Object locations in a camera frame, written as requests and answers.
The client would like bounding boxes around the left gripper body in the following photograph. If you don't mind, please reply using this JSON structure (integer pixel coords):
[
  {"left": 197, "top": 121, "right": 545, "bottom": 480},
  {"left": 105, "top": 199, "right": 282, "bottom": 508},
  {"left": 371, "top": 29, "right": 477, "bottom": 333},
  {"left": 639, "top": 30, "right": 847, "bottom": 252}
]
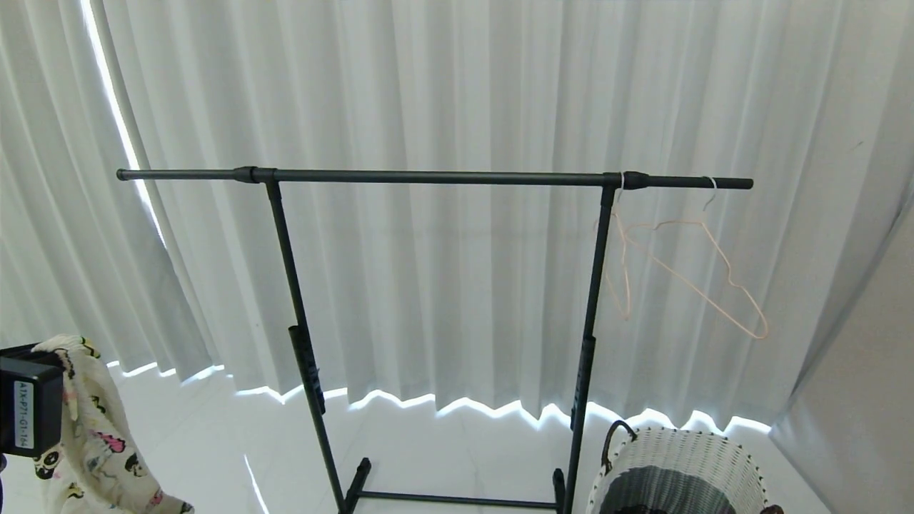
[{"left": 0, "top": 346, "right": 65, "bottom": 458}]

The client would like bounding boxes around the cream printed garment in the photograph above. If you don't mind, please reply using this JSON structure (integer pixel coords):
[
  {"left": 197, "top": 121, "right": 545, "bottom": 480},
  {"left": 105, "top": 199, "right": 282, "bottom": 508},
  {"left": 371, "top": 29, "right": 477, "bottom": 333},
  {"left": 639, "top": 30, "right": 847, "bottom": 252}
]
[{"left": 32, "top": 334, "right": 195, "bottom": 514}]

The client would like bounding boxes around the pink clothes hanger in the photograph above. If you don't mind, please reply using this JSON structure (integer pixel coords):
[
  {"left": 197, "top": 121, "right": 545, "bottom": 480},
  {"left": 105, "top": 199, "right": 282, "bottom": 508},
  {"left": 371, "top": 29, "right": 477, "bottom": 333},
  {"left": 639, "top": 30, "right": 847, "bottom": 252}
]
[
  {"left": 595, "top": 187, "right": 634, "bottom": 322},
  {"left": 627, "top": 177, "right": 770, "bottom": 341}
]

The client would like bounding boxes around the black clothes rack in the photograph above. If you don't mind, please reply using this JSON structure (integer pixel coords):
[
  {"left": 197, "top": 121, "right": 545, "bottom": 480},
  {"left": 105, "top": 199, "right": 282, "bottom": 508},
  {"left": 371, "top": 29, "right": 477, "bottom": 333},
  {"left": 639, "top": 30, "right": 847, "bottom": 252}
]
[{"left": 116, "top": 166, "right": 754, "bottom": 514}]

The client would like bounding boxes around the white laundry basket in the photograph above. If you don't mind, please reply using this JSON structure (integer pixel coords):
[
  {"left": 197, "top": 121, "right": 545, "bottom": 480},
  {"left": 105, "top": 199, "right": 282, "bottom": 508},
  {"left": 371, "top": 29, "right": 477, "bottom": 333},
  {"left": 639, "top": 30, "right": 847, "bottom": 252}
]
[{"left": 587, "top": 420, "right": 785, "bottom": 514}]

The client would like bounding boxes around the white curtain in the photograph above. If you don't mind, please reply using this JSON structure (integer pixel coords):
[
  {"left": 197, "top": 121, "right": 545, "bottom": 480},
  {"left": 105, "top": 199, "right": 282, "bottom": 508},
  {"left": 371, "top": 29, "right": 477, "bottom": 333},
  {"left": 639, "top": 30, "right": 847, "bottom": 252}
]
[{"left": 0, "top": 0, "right": 914, "bottom": 433}]

